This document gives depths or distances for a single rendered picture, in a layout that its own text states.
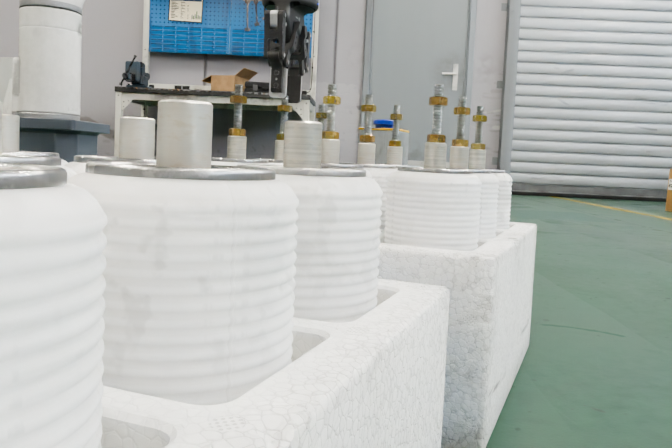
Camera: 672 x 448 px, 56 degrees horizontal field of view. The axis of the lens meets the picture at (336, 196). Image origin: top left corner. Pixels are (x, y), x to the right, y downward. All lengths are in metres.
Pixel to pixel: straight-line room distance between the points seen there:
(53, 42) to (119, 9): 5.40
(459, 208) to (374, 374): 0.36
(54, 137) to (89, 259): 0.90
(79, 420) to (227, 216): 0.09
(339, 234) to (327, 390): 0.12
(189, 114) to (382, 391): 0.15
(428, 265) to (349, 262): 0.26
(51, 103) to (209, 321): 0.88
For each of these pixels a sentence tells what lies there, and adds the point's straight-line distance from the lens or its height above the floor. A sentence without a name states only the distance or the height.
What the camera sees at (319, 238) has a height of 0.22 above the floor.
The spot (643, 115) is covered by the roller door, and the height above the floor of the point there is 0.77.
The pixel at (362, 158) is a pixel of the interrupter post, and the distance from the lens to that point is 0.80.
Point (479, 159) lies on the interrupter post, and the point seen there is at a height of 0.27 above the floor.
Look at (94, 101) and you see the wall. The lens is 6.45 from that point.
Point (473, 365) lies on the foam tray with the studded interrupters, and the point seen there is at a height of 0.08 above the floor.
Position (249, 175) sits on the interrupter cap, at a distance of 0.24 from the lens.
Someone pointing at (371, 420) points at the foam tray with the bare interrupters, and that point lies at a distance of 0.29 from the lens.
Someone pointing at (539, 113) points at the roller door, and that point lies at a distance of 6.12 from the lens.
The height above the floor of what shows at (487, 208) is 0.21.
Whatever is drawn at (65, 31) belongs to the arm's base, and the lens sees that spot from 1.11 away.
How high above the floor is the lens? 0.26
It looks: 3 degrees down
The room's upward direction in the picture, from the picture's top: 3 degrees clockwise
